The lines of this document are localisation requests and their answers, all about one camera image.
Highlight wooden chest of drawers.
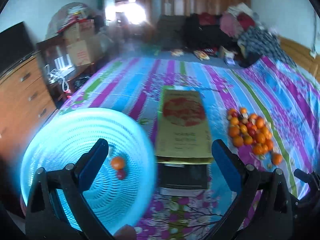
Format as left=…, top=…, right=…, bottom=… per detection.
left=0, top=55, right=56, bottom=159

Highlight blue plastic basket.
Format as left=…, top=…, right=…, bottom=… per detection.
left=20, top=108, right=157, bottom=239

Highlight small red tomato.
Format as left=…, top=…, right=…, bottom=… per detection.
left=116, top=169, right=126, bottom=180

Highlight mandarin with stem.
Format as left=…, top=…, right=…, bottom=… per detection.
left=111, top=156, right=125, bottom=170

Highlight pile of clothes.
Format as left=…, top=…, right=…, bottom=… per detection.
left=154, top=3, right=296, bottom=67

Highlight lone right mandarin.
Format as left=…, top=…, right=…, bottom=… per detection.
left=271, top=153, right=283, bottom=166

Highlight black television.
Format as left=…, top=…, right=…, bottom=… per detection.
left=0, top=22, right=35, bottom=74

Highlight wooden headboard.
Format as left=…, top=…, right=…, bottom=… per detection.
left=279, top=36, right=319, bottom=81

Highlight colourful floral bed sheet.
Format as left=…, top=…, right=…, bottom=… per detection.
left=58, top=57, right=319, bottom=239

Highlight cardboard fruit box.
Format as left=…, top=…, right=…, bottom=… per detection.
left=156, top=88, right=213, bottom=197

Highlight stacked cardboard boxes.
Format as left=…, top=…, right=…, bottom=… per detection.
left=46, top=2, right=100, bottom=66

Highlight large front-left mandarin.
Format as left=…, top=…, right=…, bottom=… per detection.
left=232, top=135, right=244, bottom=148

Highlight orange mandarin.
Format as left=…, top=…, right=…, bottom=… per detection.
left=228, top=126, right=241, bottom=138

